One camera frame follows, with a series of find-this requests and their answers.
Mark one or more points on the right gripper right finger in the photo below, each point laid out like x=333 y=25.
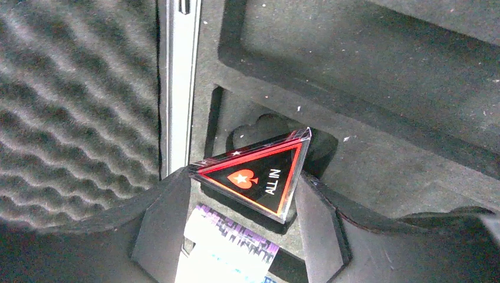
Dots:
x=346 y=242

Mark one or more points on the poker chip stack front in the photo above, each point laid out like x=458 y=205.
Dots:
x=219 y=249

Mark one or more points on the red triangular button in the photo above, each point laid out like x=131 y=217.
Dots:
x=261 y=176

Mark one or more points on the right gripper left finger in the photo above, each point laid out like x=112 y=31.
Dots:
x=138 y=240

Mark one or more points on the black foam-lined carrying case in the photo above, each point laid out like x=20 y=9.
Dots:
x=101 y=100

